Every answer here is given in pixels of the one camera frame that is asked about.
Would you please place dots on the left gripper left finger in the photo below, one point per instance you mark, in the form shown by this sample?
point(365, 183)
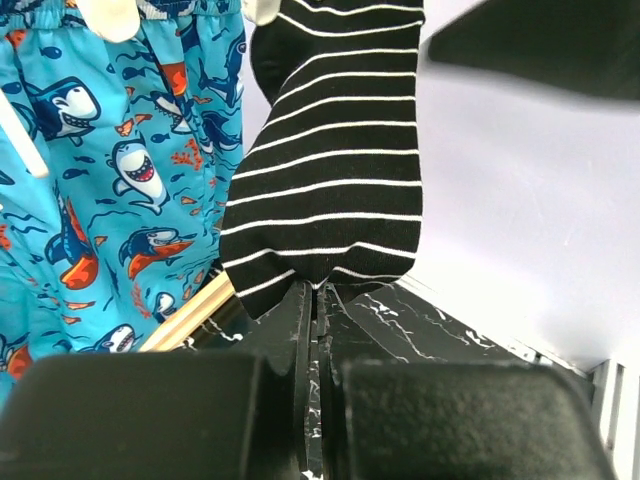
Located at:
point(281, 340)

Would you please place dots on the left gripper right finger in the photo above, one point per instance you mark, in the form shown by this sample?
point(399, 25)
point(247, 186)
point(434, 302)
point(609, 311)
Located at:
point(339, 339)

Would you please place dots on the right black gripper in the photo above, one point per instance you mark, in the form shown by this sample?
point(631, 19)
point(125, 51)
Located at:
point(587, 47)

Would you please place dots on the wooden clothes rack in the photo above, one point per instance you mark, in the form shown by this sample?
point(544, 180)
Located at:
point(174, 331)

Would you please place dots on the blue shark pattern shorts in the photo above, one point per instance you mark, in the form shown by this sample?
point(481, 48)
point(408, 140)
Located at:
point(141, 139)

